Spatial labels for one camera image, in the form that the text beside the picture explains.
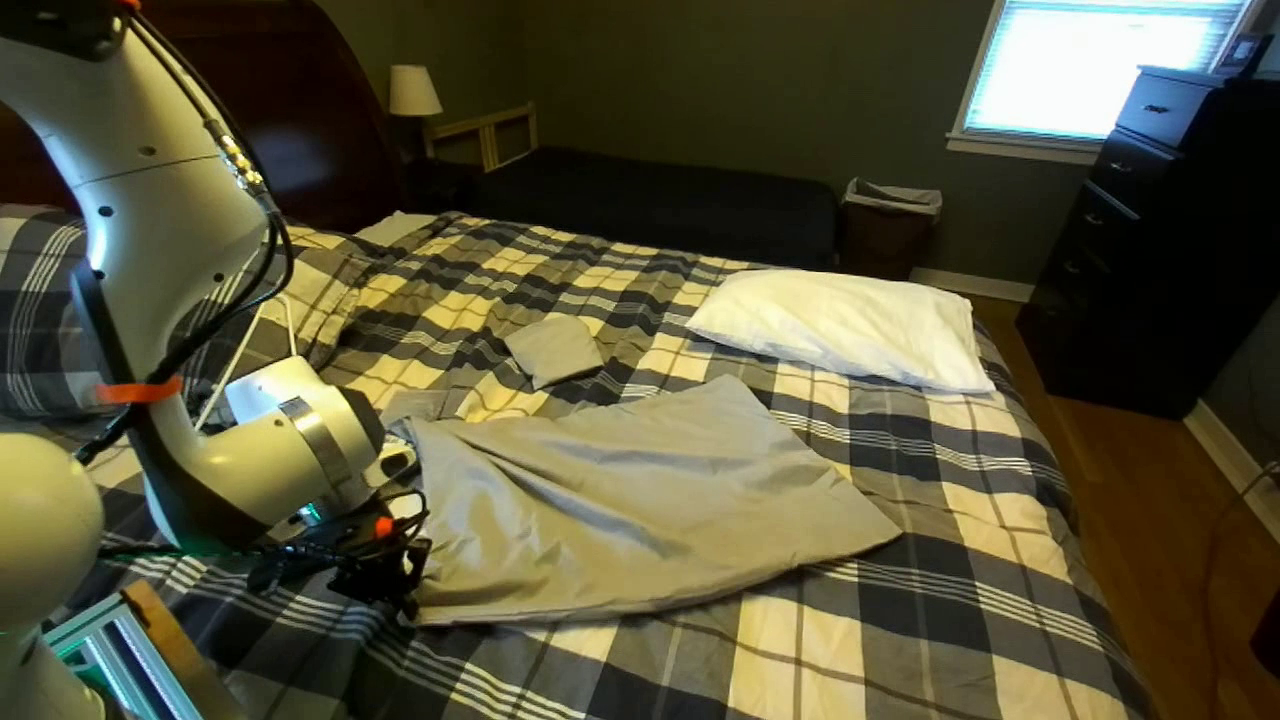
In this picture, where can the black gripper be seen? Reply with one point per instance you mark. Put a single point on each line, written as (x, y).
(371, 574)

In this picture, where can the grey pillow case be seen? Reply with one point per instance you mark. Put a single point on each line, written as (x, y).
(640, 494)

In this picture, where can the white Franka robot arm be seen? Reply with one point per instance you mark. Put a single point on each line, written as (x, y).
(161, 174)

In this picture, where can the plaid pillow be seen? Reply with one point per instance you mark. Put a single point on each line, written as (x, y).
(34, 321)

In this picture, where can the white pillow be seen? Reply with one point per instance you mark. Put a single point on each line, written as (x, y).
(852, 324)

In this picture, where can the wood and green robot stand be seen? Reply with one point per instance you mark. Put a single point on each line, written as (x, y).
(133, 652)

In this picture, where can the small folded grey cloth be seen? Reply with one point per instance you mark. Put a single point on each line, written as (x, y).
(553, 348)

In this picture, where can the wooden open shelf nightstand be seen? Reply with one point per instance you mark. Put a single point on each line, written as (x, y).
(480, 134)

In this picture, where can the dark wooden headboard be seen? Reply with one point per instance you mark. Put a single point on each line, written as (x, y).
(307, 121)

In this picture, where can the black couch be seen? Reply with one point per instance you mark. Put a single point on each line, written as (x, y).
(665, 202)

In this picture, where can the white shade table lamp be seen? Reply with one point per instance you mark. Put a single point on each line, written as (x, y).
(413, 88)

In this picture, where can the plaid yellow grey bedspread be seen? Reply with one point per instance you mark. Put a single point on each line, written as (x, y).
(933, 584)

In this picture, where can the brown hamper with grey liner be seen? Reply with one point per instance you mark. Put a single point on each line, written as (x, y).
(885, 227)

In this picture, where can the black dresser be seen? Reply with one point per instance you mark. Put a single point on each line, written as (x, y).
(1161, 241)

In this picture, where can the small black box on dresser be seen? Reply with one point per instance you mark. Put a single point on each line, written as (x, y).
(1246, 55)

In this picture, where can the bright window white frame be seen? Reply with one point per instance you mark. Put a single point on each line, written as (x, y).
(1094, 66)

